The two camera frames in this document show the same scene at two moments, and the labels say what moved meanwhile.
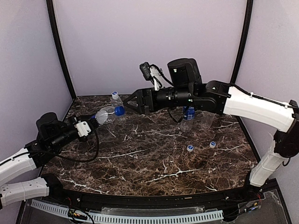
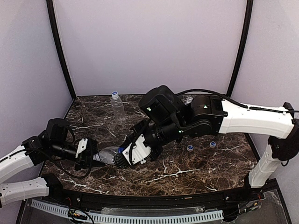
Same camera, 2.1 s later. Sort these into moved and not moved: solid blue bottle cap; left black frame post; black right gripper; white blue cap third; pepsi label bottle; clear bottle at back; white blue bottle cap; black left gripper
Moved: solid blue bottle cap; pepsi label bottle; black right gripper; black left gripper
Not moved: white blue cap third; left black frame post; clear bottle at back; white blue bottle cap
